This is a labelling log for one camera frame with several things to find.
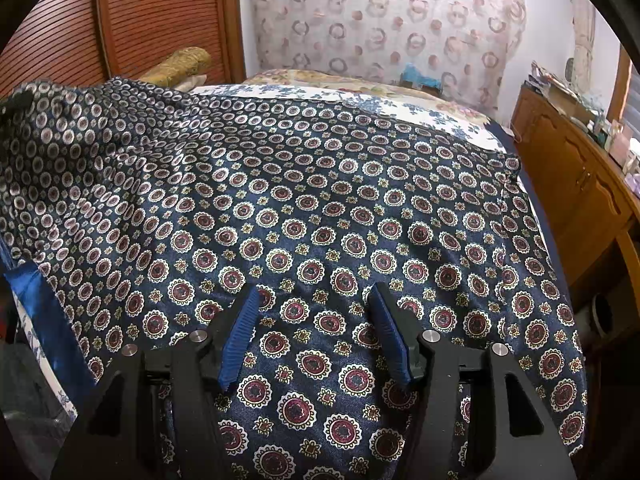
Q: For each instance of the wooden cabinet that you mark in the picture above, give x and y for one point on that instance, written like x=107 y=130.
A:
x=575 y=175

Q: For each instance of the golden brown bolster pillow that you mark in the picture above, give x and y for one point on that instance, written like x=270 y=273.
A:
x=175 y=62

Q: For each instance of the circle print curtain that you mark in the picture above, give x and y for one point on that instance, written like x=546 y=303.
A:
x=390 y=20

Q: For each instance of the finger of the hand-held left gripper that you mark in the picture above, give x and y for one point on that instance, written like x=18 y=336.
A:
x=10 y=106

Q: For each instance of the navy patterned satin shirt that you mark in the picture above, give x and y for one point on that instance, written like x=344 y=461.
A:
x=300 y=220

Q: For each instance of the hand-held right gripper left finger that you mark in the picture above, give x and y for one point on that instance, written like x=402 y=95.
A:
x=240 y=335

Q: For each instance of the wooden window frame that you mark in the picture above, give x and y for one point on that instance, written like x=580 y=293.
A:
x=620 y=85

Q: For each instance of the white waste bin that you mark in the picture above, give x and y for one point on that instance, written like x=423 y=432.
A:
x=604 y=312

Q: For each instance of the dark grey cloth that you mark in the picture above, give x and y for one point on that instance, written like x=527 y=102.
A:
x=35 y=390

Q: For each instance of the floral quilt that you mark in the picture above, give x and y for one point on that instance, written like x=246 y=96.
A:
x=320 y=79

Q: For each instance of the teal cloth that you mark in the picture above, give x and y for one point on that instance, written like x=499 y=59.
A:
x=420 y=74

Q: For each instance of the wooden louvered wardrobe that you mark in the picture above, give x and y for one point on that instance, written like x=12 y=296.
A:
x=150 y=10

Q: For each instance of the small cardboard box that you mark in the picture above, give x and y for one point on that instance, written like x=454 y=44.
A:
x=425 y=91

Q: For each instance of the beige lace curtain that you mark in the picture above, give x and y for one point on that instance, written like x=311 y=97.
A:
x=582 y=45

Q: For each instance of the open cardboard box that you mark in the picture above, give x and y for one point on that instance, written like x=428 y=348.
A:
x=560 y=92

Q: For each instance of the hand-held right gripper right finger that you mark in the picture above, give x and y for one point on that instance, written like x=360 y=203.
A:
x=395 y=335

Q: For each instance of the pink jar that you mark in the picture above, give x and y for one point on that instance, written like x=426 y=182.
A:
x=620 y=142

